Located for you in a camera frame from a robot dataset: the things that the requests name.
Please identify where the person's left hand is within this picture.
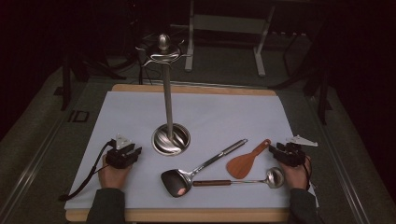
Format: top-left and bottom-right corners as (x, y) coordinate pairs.
(97, 155), (134, 190)

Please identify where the left hand-held gripper cable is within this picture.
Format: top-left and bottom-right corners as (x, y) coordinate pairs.
(59, 140), (115, 202)

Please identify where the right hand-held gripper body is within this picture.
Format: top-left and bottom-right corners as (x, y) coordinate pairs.
(278, 134), (318, 168)

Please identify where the steel ladle with wooden handle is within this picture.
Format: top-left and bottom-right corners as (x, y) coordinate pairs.
(192, 166), (286, 189)

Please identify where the metal floor rail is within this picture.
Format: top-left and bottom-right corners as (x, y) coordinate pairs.
(0, 118), (73, 224)
(307, 96), (372, 224)

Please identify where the black metal stand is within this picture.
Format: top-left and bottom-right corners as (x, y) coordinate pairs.
(269, 29), (333, 126)

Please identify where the black tripod stand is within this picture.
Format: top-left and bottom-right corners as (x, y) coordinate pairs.
(54, 0), (127, 112)

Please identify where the person's right hand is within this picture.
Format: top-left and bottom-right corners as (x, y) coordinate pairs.
(279, 155), (313, 190)

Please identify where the white table mat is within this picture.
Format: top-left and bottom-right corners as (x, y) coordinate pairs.
(64, 91), (319, 210)

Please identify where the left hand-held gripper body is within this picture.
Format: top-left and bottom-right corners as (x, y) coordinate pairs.
(106, 133), (138, 170)

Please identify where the black floor bracket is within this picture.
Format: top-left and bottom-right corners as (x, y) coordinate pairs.
(67, 109), (91, 123)

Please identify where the wooden rice paddle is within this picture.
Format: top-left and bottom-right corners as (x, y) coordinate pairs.
(226, 138), (272, 180)

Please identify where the steel wok turner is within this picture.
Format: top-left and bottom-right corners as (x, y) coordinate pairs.
(161, 138), (249, 199)

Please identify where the white metal frame stand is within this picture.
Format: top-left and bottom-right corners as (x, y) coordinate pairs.
(170, 0), (276, 77)

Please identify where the steel utensil rack stand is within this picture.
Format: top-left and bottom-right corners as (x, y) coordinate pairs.
(135, 33), (191, 157)

